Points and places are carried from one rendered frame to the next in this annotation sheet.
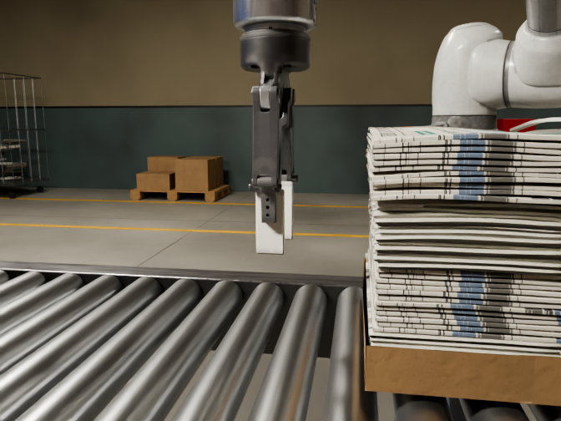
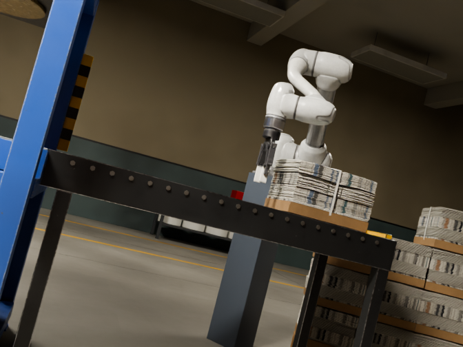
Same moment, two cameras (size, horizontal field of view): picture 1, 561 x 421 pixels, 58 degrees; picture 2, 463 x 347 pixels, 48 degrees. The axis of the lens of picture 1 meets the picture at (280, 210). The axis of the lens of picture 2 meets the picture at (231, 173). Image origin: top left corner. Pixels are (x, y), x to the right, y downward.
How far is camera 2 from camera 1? 1.76 m
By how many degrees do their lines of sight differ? 28
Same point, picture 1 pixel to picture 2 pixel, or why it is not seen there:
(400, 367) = (295, 207)
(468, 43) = (283, 141)
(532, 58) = (305, 153)
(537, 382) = (319, 215)
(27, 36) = not seen: outside the picture
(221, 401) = not seen: hidden behind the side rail
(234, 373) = not seen: hidden behind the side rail
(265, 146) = (271, 155)
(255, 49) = (271, 133)
